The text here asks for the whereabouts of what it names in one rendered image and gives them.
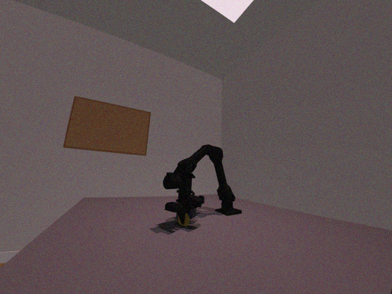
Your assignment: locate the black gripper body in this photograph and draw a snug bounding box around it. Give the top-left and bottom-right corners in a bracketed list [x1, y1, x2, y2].
[165, 188, 193, 212]

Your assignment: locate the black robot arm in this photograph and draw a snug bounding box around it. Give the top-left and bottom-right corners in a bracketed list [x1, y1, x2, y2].
[163, 144, 236, 212]

